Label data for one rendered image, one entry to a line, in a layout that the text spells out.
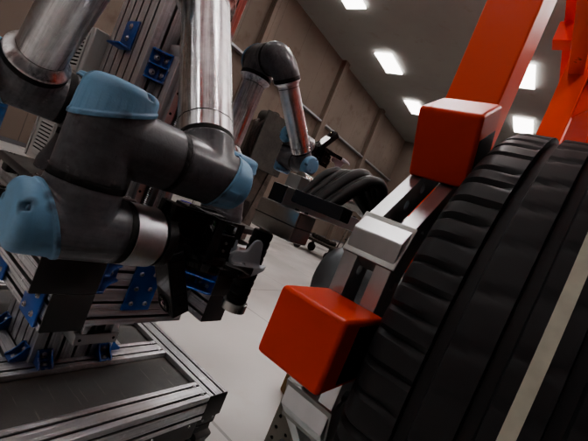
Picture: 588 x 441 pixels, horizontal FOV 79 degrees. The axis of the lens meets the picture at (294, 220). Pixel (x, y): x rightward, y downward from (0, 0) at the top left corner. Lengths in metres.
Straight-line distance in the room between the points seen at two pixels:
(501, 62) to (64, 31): 1.12
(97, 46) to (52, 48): 0.57
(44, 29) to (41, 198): 0.46
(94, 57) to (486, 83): 1.22
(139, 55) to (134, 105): 0.82
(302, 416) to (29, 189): 0.36
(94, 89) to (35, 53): 0.45
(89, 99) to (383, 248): 0.32
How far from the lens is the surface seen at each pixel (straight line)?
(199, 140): 0.45
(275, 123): 6.95
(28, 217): 0.39
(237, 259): 0.55
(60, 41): 0.81
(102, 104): 0.39
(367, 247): 0.40
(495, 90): 1.28
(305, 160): 1.37
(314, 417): 0.44
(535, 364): 0.32
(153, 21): 1.22
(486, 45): 1.36
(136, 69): 1.18
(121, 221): 0.42
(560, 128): 3.31
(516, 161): 0.43
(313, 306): 0.32
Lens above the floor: 0.96
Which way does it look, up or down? 3 degrees down
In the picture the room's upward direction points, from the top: 22 degrees clockwise
